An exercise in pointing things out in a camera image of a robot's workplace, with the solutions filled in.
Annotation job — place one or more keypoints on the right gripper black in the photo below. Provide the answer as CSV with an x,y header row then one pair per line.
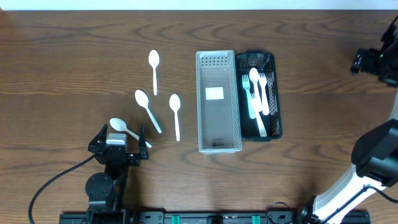
x,y
372,64

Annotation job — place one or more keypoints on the white plastic spoon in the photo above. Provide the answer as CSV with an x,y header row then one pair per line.
x,y
119,125
175,104
143,101
154,60
254,77

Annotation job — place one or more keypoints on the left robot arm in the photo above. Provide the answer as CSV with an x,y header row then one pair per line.
x,y
106,189

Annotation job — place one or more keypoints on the white label in basket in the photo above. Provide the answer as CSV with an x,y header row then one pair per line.
x,y
214,93

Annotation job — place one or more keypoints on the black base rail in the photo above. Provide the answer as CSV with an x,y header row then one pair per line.
x,y
279,217

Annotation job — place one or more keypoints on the white plastic fork light-blue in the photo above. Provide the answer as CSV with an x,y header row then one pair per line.
x,y
247,87

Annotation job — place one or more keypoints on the black plastic basket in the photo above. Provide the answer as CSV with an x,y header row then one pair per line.
x,y
264,62

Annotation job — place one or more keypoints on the clear plastic basket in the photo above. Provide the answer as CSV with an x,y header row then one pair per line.
x,y
219,129

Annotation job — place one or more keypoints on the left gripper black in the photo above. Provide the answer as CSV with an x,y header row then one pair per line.
x,y
117,152

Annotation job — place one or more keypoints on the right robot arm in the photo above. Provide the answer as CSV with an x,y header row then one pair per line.
x,y
374,157

